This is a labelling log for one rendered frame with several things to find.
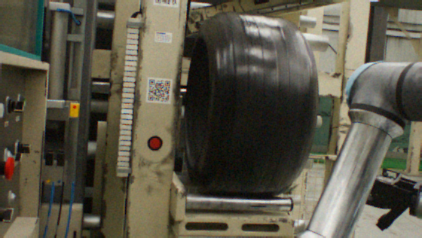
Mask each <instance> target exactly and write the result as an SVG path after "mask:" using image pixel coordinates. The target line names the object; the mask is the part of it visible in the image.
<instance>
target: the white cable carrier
mask: <svg viewBox="0 0 422 238"><path fill-rule="evenodd" d="M127 22H134V23H139V22H140V20H139V19H136V18H129V19H128V20H127ZM141 28H142V27H135V26H127V36H126V39H127V40H126V44H127V46H126V47H125V50H126V51H125V55H126V56H125V57H124V59H125V60H126V61H125V62H124V65H125V67H124V71H126V72H124V76H125V77H124V78H123V81H124V82H123V86H124V87H123V88H122V91H123V92H125V93H122V97H123V98H122V99H121V101H122V102H123V103H122V104H121V107H122V108H121V115H120V117H121V119H120V123H121V124H120V126H119V127H120V129H119V134H120V135H119V140H118V143H119V144H118V165H117V168H119V169H131V166H129V162H128V161H129V159H130V158H129V156H130V152H129V150H130V140H131V136H130V135H131V129H132V127H131V124H132V121H131V119H132V117H133V116H132V113H133V110H132V108H133V105H132V103H133V101H136V96H134V94H133V93H134V89H133V87H135V84H134V83H133V82H134V81H135V80H136V79H135V78H132V77H136V73H135V71H136V67H134V66H136V62H135V61H136V60H137V57H136V55H137V52H136V51H137V50H138V47H137V44H138V41H137V39H138V38H139V36H138V34H139V30H138V29H141ZM117 176H125V177H128V173H125V172H117Z"/></svg>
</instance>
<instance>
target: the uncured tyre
mask: <svg viewBox="0 0 422 238"><path fill-rule="evenodd" d="M318 103H319V85H318V76H317V66H316V62H315V58H314V56H313V51H312V50H311V47H310V45H309V43H308V41H307V39H306V37H305V36H304V34H303V33H302V32H301V31H300V29H299V28H298V27H297V26H296V25H295V24H294V23H293V22H290V21H288V20H286V19H283V18H282V17H273V16H267V15H260V14H249V13H242V12H236V11H224V12H219V13H217V14H215V15H214V16H212V17H211V18H210V19H208V20H207V21H206V22H205V23H203V25H202V26H201V28H200V30H199V32H198V34H197V37H196V41H195V43H194V49H193V52H192V55H191V62H190V66H189V71H188V79H187V85H186V92H185V110H184V145H185V162H186V166H187V170H188V175H189V178H190V180H191V181H192V182H193V183H194V184H195V185H196V186H197V187H198V188H199V189H200V190H201V191H202V192H203V193H204V194H233V195H254V196H273V197H275V196H278V195H280V194H282V193H283V192H284V191H285V189H287V188H288V187H289V186H290V185H291V184H292V183H293V182H294V181H295V180H296V179H297V178H298V177H299V176H300V174H301V172H302V171H303V169H304V167H305V165H306V163H307V161H308V158H309V156H310V150H311V146H312V144H313V138H314V135H315V130H316V125H317V114H318Z"/></svg>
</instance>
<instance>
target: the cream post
mask: <svg viewBox="0 0 422 238"><path fill-rule="evenodd" d="M153 1H154V0H142V7H143V6H144V12H143V17H142V18H141V23H142V28H141V29H140V35H139V54H138V65H137V75H136V94H135V96H136V101H135V104H134V114H133V134H132V143H131V153H130V165H131V176H130V175H129V183H128V192H127V212H126V221H125V232H124V238H169V229H170V200H171V191H172V182H173V175H174V157H175V147H176V130H177V120H178V108H179V94H180V84H181V75H182V55H183V48H184V38H185V21H186V11H187V3H188V0H179V5H178V7H171V6H165V5H153ZM155 31H157V32H171V33H172V34H173V36H172V43H165V42H157V41H154V37H155ZM147 78H162V79H170V80H173V88H172V98H171V104H161V103H150V102H145V98H146V87H147ZM153 138H156V139H159V141H160V146H159V147H158V148H152V147H151V146H150V141H151V140H152V139H153Z"/></svg>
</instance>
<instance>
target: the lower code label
mask: <svg viewBox="0 0 422 238"><path fill-rule="evenodd" d="M172 88H173V80H170V79H162V78H147V87H146V98H145V102H150V103H161V104H171V98H172Z"/></svg>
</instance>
